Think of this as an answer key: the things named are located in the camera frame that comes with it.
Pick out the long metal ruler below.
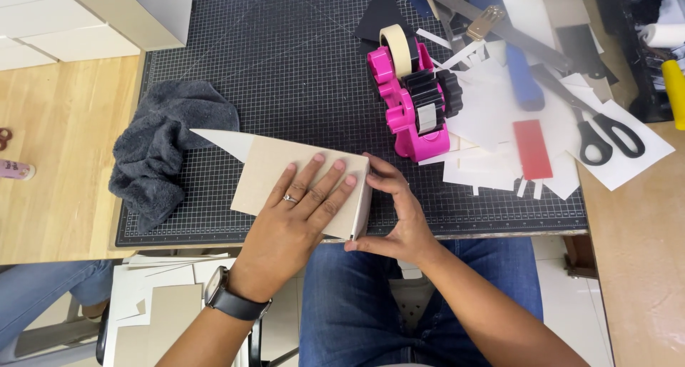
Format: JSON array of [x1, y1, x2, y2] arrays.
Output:
[[411, 0, 574, 72]]

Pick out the black rectangular block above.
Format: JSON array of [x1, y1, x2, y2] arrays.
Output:
[[555, 24, 607, 80]]

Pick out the grey chair seat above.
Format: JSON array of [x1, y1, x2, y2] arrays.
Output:
[[387, 260, 438, 333]]

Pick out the dark grey towel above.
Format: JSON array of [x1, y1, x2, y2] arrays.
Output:
[[108, 79, 240, 234]]

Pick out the yellow cylinder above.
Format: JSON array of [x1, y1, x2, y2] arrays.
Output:
[[661, 59, 685, 132]]

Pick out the brass coloured clip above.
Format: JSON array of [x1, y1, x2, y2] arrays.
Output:
[[466, 5, 506, 42]]

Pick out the stack of cardboard sheets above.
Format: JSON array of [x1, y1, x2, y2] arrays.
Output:
[[102, 253, 252, 367]]

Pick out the person's blue jeans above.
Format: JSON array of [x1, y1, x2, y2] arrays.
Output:
[[298, 238, 544, 367]]

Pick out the black paper sheets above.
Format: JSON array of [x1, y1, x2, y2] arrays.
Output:
[[354, 0, 430, 55]]

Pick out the white paper roll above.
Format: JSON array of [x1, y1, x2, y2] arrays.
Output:
[[636, 22, 685, 50]]

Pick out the blue handled knife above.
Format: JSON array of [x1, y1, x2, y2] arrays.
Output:
[[505, 43, 546, 112]]

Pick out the pink tape dispenser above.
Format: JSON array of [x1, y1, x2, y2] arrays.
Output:
[[366, 38, 465, 163]]

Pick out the black tray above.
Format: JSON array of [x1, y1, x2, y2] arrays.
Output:
[[569, 0, 685, 125]]

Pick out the black gridded cutting mat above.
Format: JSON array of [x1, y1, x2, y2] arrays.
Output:
[[115, 0, 589, 248]]

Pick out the person's right hand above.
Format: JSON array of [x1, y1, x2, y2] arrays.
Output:
[[344, 152, 445, 267]]

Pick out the stack of white boxes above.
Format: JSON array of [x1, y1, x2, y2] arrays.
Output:
[[0, 0, 141, 72]]

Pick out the cream masking tape roll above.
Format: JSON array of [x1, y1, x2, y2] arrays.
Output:
[[379, 24, 414, 80]]

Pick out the black smartwatch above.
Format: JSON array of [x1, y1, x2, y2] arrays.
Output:
[[203, 265, 273, 322]]

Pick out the brown table leg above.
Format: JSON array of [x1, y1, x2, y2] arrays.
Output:
[[562, 235, 598, 280]]

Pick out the pile of white paper scraps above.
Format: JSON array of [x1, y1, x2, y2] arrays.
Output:
[[415, 28, 676, 201]]

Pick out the pink bottle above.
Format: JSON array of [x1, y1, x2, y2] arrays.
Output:
[[0, 159, 36, 182]]

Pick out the person's left hand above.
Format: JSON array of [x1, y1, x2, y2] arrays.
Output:
[[229, 153, 357, 305]]

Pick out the grey cardboard box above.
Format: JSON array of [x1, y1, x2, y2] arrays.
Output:
[[68, 0, 194, 52], [190, 128, 373, 243]]

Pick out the black handled scissors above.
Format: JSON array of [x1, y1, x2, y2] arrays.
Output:
[[530, 63, 646, 168]]

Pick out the red rectangular card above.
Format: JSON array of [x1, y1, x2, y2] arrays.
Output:
[[512, 119, 554, 182]]

